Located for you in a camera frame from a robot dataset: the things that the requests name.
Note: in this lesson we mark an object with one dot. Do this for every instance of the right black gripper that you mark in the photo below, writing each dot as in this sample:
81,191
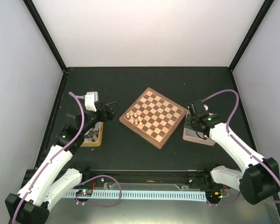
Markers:
187,122

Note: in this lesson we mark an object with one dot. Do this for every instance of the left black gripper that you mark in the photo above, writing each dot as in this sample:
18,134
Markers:
110,115

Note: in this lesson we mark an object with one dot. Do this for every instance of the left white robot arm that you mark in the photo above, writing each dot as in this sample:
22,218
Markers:
33,202

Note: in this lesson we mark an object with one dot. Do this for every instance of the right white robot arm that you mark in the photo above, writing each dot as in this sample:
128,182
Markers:
245,157

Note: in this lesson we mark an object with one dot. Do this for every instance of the pile of dark chess pieces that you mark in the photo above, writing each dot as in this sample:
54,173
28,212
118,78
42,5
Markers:
91,136

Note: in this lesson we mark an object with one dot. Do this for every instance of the right control circuit board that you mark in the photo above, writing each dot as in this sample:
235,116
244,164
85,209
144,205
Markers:
216,194

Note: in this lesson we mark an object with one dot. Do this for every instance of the control circuit board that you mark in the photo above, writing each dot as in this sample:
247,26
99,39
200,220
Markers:
84,192
216,194

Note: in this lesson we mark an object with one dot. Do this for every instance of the left control circuit board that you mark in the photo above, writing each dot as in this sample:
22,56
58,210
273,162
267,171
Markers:
84,192

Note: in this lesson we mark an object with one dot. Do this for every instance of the pink plastic basket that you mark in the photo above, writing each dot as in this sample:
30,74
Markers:
191,135

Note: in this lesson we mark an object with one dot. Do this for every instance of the yellow plastic tray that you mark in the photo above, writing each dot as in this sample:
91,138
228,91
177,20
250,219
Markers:
99,127

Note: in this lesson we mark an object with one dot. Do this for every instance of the wooden chessboard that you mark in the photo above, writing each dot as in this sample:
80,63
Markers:
160,117

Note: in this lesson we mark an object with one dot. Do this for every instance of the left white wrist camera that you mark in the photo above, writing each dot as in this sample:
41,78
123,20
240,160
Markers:
90,99

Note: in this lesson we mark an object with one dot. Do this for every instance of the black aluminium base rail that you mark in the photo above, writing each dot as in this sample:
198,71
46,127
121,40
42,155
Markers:
149,177

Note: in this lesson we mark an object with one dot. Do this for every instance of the white slotted cable duct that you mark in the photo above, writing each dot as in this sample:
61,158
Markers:
196,196

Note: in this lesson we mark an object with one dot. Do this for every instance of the left black frame post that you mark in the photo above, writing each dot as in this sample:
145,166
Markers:
45,33

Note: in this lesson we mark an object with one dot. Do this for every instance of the black frame post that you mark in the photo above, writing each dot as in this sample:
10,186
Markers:
45,33
250,33

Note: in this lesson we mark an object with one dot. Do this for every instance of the right black frame post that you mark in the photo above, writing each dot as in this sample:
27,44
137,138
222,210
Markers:
250,33

